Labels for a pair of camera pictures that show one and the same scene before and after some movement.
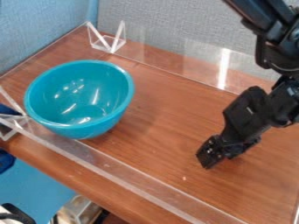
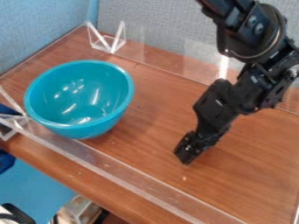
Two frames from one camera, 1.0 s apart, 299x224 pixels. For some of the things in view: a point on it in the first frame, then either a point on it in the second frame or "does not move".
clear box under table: x=80 y=211 does not move
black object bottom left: x=16 y=214 does not move
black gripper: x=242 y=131 -> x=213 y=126
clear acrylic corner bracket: x=106 y=43 does not move
